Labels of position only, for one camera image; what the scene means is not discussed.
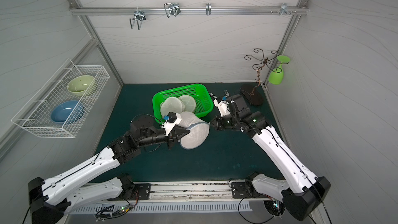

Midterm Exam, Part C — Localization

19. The metal clip hook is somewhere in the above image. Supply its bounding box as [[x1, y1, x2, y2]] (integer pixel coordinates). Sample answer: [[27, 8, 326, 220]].
[[205, 3, 211, 16]]

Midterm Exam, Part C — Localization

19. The white wire wall basket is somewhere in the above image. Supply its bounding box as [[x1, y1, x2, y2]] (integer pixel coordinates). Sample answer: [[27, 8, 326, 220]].
[[11, 59, 110, 139]]

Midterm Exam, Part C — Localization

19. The white slotted cable duct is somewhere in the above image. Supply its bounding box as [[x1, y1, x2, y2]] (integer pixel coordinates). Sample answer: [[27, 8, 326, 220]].
[[71, 201, 252, 215]]

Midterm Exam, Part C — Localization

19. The black cable bundle left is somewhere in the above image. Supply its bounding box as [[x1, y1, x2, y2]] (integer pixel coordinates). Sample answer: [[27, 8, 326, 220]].
[[94, 189, 139, 222]]

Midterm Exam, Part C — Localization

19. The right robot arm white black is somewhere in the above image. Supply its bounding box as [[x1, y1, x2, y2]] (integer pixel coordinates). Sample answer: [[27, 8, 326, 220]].
[[210, 94, 331, 221]]

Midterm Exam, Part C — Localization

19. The blue ceramic bowl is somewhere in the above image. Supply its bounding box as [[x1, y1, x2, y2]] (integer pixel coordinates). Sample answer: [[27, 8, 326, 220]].
[[51, 100, 85, 124]]

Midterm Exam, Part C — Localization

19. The light green ceramic bowl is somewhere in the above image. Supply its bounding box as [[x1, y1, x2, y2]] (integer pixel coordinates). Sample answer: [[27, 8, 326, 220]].
[[67, 75, 95, 97]]

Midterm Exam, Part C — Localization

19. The round white mesh bag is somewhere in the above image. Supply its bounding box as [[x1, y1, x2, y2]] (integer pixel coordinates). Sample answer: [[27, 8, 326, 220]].
[[160, 96, 185, 117], [178, 95, 197, 113]]

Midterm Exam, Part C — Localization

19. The metal cup holder stand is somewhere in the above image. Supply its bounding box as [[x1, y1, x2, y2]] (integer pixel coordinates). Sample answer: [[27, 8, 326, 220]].
[[239, 48, 279, 106]]

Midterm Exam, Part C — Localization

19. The aluminium top rail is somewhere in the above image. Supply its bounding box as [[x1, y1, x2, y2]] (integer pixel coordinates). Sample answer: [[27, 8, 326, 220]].
[[69, 0, 309, 17]]

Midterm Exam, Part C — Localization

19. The metal double hook left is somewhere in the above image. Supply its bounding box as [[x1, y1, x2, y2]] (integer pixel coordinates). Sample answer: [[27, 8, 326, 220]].
[[129, 9, 146, 30]]

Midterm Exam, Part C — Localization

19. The metal double hook middle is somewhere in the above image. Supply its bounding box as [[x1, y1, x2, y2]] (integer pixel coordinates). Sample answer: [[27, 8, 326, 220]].
[[164, 3, 181, 18]]

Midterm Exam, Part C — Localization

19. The metal double hook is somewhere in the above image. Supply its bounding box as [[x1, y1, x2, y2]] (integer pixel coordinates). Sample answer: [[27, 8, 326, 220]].
[[129, 9, 146, 30], [164, 3, 181, 18]]

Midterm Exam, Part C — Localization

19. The metal bracket hook right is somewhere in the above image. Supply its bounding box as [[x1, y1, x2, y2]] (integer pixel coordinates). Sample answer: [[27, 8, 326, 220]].
[[269, 3, 297, 16]]

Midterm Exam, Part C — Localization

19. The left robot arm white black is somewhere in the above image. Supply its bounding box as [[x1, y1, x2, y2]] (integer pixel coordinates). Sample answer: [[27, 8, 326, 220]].
[[28, 113, 190, 224]]

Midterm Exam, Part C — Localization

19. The white mesh laundry bag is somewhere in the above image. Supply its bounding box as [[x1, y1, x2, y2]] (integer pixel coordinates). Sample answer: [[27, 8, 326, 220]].
[[178, 112, 210, 150]]

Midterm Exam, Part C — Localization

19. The green plastic wine glass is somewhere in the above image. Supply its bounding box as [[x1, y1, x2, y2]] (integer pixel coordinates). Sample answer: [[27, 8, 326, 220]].
[[268, 55, 291, 85]]

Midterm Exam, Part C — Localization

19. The green plastic basket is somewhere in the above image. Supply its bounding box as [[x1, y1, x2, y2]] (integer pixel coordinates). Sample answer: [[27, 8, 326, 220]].
[[152, 84, 214, 119]]

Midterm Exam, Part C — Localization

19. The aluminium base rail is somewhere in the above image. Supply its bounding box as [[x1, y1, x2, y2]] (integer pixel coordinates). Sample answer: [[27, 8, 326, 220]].
[[62, 178, 315, 204]]

